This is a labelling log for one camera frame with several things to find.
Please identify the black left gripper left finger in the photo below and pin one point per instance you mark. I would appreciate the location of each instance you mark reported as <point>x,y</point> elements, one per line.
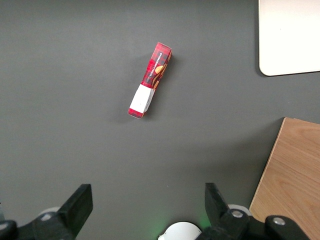
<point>75,207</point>

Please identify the white round dome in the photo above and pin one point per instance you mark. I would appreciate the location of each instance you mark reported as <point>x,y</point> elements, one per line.
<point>181,231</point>

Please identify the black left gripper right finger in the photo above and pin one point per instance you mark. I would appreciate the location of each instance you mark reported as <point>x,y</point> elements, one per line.
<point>217,205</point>

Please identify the wooden board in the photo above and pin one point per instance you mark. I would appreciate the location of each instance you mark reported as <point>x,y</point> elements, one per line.
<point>290,180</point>

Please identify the red cookie box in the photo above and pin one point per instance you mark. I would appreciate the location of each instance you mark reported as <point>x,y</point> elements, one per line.
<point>150,80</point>

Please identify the white plastic tray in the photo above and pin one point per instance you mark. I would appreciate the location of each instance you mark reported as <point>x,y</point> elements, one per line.
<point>290,35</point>

